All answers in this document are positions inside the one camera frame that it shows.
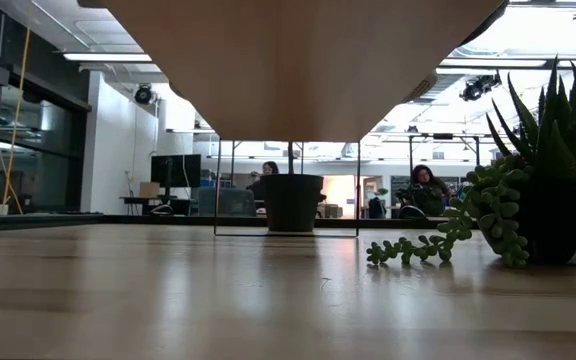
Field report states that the ceiling light fixture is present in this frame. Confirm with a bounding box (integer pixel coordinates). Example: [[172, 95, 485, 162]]
[[62, 52, 154, 64], [440, 58, 549, 69]]

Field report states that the round black ceiling speaker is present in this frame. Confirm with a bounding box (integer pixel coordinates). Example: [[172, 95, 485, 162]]
[[134, 83, 155, 106]]

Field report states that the black ceiling spotlight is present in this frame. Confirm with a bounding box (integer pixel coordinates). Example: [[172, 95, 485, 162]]
[[460, 71, 503, 102]]

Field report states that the leafy green potted plant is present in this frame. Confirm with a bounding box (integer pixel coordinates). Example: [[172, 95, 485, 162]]
[[260, 142, 325, 233]]

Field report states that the succulent plant in dark pot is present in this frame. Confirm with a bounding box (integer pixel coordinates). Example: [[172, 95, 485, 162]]
[[366, 54, 576, 267]]

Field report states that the wooden shelf with black frame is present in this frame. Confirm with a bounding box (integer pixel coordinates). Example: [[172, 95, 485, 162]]
[[100, 0, 507, 238]]

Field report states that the black computer monitor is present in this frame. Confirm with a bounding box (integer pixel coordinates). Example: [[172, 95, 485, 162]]
[[150, 153, 203, 190]]

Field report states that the yellow cable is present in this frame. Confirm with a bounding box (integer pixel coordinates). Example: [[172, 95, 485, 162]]
[[0, 0, 34, 216]]

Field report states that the person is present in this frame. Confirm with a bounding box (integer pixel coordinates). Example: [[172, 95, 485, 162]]
[[400, 164, 452, 218], [246, 160, 280, 211]]

